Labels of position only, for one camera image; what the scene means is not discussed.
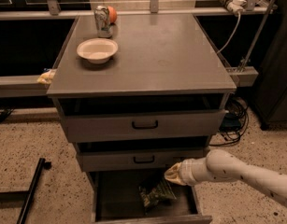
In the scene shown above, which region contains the black metal floor bar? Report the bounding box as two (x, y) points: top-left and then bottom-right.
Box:
(16, 158), (51, 224)

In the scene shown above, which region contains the orange fruit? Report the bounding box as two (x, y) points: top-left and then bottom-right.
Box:
(108, 6), (117, 23)

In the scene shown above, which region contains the white power cable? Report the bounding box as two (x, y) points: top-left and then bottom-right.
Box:
(215, 12), (242, 56)

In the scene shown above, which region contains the middle grey drawer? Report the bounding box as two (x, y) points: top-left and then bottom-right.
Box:
(77, 148), (208, 172)

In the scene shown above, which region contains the white paper bowl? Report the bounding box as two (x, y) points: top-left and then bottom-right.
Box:
(77, 38), (118, 64)

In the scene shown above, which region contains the bottom grey drawer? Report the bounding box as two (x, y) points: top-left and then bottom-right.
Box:
(90, 169), (212, 224)

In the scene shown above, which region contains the black cable bundle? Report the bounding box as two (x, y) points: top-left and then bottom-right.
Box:
(208, 94), (250, 147)

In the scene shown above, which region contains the top grey drawer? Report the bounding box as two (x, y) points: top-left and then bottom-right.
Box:
(62, 110), (225, 143)

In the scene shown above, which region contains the grey drawer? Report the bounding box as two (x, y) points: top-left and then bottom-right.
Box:
(77, 148), (208, 172)
(62, 110), (225, 143)
(90, 169), (212, 224)

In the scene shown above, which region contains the grey metal rail frame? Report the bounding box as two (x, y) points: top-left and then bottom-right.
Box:
(0, 0), (277, 98)

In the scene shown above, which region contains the green jalapeno chip bag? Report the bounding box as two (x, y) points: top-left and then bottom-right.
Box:
(138, 177), (176, 212)

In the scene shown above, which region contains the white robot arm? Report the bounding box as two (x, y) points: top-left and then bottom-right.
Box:
(164, 149), (287, 208)

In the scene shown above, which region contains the grey drawer cabinet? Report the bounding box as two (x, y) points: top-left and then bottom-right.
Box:
(46, 14), (237, 224)

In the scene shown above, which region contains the white power strip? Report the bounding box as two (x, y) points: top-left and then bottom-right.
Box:
(219, 0), (246, 15)

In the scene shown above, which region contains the yellow crumpled wrapper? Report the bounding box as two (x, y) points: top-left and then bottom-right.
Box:
(37, 69), (56, 85)

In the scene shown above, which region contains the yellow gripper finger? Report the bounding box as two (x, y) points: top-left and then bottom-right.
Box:
(164, 162), (186, 186)

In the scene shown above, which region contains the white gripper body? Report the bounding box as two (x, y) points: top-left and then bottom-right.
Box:
(179, 158), (210, 186)

